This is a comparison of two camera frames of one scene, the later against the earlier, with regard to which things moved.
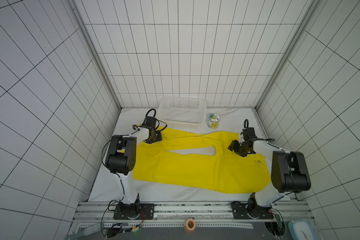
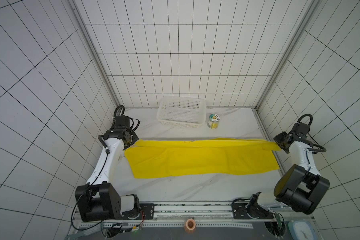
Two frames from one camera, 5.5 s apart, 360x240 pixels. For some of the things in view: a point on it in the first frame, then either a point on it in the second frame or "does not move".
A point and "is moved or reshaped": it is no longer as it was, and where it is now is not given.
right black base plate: x=239 y=211 does not move
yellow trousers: x=229 y=170 is moved or reshaped
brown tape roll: x=190 y=226 does not move
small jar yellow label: x=213 y=122 does not move
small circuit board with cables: x=115 y=230 does not move
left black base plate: x=146 y=212 does not move
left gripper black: x=153 y=137 to x=131 y=141
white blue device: x=302 y=230 does not move
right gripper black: x=238 y=146 to x=280 y=142
